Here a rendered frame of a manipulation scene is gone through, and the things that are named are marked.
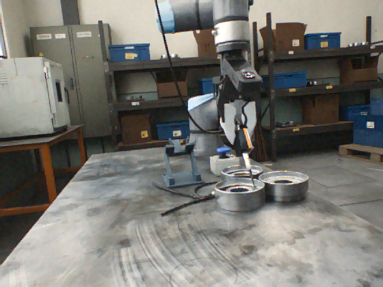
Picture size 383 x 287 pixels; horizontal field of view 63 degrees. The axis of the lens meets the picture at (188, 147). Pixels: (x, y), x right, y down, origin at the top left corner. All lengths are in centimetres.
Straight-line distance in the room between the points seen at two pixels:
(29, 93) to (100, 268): 244
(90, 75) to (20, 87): 175
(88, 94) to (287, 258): 414
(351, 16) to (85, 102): 425
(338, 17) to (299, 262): 538
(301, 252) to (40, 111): 254
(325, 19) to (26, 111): 445
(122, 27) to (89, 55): 65
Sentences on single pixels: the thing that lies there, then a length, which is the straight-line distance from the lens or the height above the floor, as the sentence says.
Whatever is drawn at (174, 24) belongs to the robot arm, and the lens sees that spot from 81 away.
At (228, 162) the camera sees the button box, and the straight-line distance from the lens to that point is 90.
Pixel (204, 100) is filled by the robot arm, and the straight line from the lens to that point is 118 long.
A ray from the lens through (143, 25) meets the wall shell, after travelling 478.
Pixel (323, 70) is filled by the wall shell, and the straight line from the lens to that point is 551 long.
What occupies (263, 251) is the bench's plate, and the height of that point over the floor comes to 80.
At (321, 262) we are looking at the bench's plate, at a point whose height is 80.
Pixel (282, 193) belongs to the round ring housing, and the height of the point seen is 82.
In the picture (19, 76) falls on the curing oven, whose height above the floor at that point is 129.
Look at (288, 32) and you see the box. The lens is 469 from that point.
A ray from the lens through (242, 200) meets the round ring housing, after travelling 63.
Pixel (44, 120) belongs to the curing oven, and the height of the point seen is 92.
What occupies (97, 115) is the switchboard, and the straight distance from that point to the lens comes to 446.
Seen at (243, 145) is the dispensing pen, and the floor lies 92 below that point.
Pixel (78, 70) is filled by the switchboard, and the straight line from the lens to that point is 450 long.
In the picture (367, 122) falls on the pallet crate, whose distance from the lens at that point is 483.
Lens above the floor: 104
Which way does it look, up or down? 10 degrees down
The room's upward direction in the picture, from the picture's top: 5 degrees counter-clockwise
